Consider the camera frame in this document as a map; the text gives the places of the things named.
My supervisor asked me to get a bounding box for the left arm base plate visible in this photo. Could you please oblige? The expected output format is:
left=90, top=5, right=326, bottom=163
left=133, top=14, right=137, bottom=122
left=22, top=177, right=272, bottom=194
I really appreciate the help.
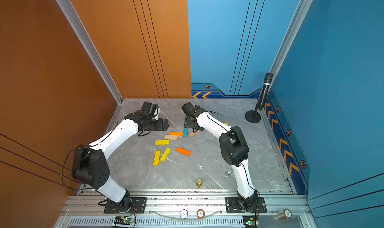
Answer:
left=104, top=197, right=147, bottom=214

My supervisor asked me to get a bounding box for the yellow block tilted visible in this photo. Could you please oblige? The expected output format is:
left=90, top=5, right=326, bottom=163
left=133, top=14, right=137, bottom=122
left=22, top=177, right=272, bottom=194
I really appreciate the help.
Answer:
left=160, top=148, right=171, bottom=162

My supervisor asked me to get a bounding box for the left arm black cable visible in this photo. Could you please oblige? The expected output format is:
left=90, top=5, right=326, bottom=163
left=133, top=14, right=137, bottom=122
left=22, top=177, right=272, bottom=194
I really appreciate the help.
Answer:
left=60, top=119, right=127, bottom=191

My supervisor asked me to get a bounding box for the light orange block centre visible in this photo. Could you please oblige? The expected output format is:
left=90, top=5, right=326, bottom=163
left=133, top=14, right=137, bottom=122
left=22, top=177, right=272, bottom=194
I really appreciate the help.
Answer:
left=170, top=132, right=184, bottom=137

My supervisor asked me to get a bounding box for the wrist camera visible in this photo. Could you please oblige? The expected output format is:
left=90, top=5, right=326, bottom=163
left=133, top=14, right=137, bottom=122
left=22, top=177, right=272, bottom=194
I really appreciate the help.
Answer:
left=182, top=102, right=195, bottom=116
left=141, top=102, right=159, bottom=118

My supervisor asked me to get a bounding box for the yellow block horizontal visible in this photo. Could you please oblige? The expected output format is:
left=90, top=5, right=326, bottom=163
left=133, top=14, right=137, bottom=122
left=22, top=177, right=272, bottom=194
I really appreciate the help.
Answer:
left=155, top=139, right=170, bottom=146

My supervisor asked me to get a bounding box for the right green circuit board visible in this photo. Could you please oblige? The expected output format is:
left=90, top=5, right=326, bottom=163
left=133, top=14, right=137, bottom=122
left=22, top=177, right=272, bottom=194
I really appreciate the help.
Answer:
left=243, top=216, right=259, bottom=228

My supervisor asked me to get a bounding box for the orange block lower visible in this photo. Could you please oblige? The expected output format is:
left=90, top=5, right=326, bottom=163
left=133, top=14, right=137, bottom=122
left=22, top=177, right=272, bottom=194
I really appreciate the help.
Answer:
left=176, top=147, right=191, bottom=156

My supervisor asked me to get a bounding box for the black microphone on stand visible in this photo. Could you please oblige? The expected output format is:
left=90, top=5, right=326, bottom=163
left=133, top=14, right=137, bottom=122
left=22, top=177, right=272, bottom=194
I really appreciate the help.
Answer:
left=245, top=73, right=273, bottom=123

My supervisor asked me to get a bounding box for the teal block lower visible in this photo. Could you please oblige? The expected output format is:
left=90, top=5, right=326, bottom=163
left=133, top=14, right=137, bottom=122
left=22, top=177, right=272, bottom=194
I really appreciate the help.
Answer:
left=183, top=128, right=189, bottom=137

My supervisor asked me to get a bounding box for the green circuit board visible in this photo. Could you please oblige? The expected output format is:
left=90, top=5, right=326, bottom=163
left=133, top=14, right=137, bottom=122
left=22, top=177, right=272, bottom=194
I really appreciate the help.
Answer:
left=243, top=216, right=259, bottom=228
left=113, top=216, right=135, bottom=228

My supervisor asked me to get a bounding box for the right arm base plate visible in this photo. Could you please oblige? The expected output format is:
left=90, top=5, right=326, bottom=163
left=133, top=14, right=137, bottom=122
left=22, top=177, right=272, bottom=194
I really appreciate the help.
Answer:
left=225, top=197, right=268, bottom=214

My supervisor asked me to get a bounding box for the white round token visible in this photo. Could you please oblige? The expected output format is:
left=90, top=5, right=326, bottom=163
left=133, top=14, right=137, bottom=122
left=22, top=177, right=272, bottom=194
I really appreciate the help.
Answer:
left=180, top=209, right=189, bottom=220

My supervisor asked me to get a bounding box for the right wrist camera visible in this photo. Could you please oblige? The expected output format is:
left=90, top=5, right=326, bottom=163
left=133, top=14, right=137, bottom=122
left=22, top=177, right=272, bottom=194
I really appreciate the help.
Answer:
left=182, top=102, right=195, bottom=116

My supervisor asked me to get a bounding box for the copper round token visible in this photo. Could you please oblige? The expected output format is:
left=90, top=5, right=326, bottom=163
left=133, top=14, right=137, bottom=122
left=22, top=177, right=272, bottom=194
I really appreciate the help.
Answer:
left=197, top=209, right=205, bottom=219

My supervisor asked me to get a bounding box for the silver weight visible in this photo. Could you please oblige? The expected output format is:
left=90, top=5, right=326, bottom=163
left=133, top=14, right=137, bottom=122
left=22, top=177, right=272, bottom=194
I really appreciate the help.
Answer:
left=225, top=169, right=232, bottom=178

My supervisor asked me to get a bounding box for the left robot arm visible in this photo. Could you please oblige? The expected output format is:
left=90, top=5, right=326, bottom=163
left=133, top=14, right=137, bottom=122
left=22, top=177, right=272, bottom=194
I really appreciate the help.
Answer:
left=72, top=102, right=169, bottom=213

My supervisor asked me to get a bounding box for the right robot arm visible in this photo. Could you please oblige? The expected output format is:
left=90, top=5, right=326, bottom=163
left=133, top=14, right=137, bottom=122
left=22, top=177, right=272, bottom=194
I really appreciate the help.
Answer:
left=182, top=102, right=261, bottom=213

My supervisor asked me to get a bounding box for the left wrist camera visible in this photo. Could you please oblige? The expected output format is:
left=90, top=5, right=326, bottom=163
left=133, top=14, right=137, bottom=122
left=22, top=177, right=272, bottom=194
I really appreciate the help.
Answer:
left=141, top=102, right=159, bottom=118

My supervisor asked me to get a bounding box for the brass weight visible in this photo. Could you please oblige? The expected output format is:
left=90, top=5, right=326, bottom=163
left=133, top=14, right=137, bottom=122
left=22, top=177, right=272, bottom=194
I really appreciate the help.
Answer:
left=196, top=179, right=202, bottom=188

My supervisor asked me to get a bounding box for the left green circuit board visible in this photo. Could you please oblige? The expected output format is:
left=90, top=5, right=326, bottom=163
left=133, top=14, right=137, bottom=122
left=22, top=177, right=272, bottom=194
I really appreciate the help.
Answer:
left=113, top=216, right=135, bottom=228

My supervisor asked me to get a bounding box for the beige block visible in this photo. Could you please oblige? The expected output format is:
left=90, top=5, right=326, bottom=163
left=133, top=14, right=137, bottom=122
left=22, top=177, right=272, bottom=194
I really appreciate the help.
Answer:
left=164, top=135, right=178, bottom=140
left=189, top=130, right=201, bottom=137

